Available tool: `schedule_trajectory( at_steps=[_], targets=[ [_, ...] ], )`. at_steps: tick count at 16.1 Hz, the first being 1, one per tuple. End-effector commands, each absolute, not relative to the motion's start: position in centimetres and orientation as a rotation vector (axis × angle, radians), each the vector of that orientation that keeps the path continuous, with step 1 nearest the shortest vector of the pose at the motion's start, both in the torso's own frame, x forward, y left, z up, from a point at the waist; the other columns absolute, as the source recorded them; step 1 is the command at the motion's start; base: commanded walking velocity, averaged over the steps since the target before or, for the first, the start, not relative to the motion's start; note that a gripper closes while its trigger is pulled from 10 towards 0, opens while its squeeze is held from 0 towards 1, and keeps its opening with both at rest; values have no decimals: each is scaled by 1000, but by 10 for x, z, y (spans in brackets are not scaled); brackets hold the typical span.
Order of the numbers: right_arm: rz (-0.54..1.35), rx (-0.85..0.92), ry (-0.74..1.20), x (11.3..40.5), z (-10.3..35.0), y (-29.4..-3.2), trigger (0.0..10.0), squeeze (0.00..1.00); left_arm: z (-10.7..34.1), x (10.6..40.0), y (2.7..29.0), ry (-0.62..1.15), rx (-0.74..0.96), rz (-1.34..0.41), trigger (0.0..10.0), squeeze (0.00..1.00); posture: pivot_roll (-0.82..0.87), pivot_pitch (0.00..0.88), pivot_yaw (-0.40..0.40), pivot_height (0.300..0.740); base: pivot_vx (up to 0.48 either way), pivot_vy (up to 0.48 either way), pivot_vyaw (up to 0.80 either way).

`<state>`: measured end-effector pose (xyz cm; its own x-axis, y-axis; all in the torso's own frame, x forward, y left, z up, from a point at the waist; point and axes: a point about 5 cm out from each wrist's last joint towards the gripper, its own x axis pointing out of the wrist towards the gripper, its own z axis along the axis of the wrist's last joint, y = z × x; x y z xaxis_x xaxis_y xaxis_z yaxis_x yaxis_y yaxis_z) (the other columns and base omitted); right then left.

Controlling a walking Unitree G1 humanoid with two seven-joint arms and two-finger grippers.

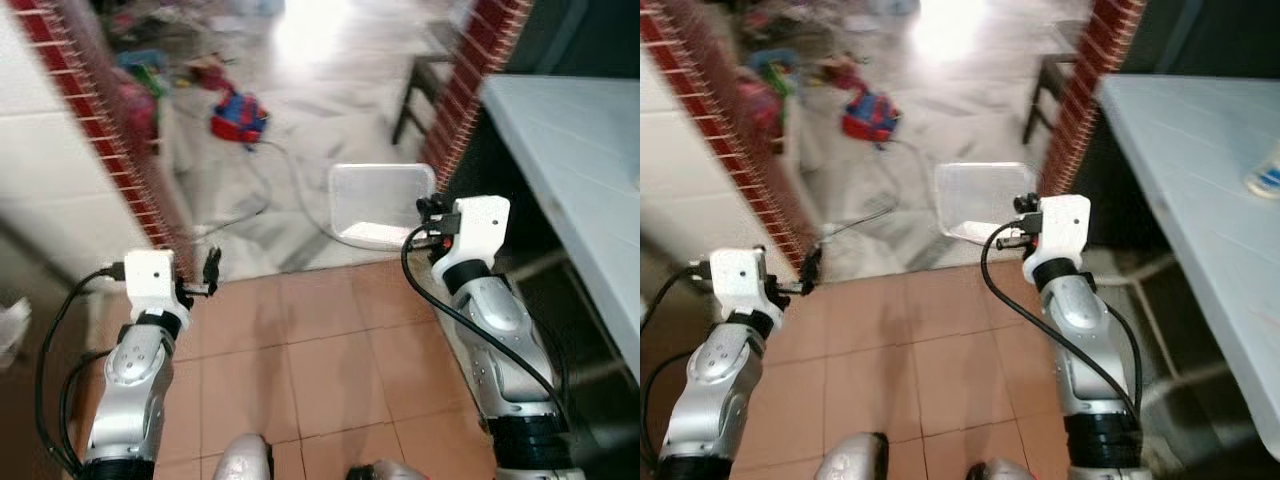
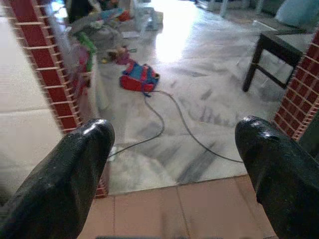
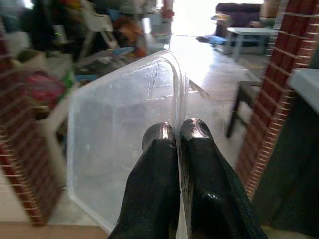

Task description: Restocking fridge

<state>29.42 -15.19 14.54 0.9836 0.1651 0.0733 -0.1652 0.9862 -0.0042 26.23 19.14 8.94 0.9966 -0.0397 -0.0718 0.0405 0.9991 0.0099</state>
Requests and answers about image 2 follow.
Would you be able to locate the light blue sack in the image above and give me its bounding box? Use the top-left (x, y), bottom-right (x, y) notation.
top-left (275, 0), bottom-right (319, 28)

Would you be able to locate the dark floor cable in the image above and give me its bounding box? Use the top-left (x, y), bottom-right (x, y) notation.
top-left (156, 90), bottom-right (244, 164)
top-left (108, 93), bottom-right (165, 159)

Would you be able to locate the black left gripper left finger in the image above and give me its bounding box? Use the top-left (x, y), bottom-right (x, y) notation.
top-left (0, 118), bottom-right (116, 239)

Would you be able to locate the pink toy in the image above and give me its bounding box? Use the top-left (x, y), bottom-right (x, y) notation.
top-left (107, 46), bottom-right (137, 65)

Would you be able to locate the green and pink toy bag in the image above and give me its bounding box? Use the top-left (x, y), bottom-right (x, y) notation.
top-left (72, 32), bottom-right (98, 88)

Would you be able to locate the dark wooden table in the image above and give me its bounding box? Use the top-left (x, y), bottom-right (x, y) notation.
top-left (243, 31), bottom-right (315, 92)

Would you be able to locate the red brick pillar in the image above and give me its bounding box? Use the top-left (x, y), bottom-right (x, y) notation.
top-left (7, 0), bottom-right (110, 199)
top-left (273, 27), bottom-right (319, 142)

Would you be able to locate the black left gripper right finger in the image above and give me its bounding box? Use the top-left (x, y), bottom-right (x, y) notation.
top-left (234, 116), bottom-right (319, 239)

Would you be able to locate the red and blue backpack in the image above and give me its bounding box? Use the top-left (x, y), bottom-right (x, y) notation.
top-left (119, 61), bottom-right (160, 98)

